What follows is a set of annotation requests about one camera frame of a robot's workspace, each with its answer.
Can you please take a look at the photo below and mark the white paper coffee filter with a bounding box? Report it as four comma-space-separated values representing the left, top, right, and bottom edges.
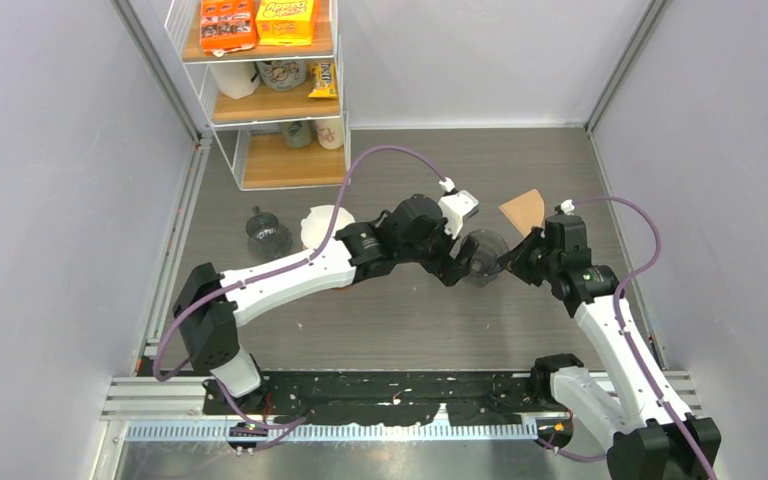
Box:
300, 205, 355, 249

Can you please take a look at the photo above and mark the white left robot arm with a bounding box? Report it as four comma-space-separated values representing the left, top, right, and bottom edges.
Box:
172, 190, 479, 414

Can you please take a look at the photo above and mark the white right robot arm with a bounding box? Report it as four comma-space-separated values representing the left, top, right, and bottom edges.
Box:
499, 214, 721, 479

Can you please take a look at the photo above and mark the brown paper filter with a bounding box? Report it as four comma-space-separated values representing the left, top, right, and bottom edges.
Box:
499, 189, 546, 237

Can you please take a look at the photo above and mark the white patterned cup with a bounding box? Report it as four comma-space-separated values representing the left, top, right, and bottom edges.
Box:
314, 117, 345, 150

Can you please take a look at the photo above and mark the small dark glass cup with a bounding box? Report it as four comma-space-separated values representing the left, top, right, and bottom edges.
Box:
245, 206, 293, 261

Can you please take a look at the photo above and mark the yellow candy bag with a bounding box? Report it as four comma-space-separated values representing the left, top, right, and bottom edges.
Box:
308, 61, 339, 99

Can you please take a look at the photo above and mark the printed white mug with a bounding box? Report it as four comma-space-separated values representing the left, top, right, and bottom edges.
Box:
256, 60, 308, 91

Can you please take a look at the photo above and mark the yellow snack box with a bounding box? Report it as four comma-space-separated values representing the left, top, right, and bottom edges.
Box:
255, 0, 318, 46

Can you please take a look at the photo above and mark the orange snack box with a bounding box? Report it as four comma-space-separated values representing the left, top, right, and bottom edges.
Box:
198, 0, 258, 57

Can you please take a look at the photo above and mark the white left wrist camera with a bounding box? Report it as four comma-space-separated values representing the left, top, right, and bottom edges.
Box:
437, 177, 479, 240

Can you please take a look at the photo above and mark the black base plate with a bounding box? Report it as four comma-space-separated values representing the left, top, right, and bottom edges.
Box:
202, 370, 574, 427

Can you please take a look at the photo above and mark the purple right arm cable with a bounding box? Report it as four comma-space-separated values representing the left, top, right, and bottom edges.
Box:
569, 195, 720, 480

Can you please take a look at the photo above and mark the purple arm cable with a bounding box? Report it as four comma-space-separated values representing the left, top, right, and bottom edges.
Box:
153, 145, 455, 384
569, 195, 720, 480

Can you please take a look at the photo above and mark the white wire wooden shelf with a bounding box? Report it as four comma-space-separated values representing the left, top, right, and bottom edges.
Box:
164, 1, 351, 191

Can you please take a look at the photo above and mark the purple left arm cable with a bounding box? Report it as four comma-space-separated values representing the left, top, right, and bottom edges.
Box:
153, 145, 455, 384

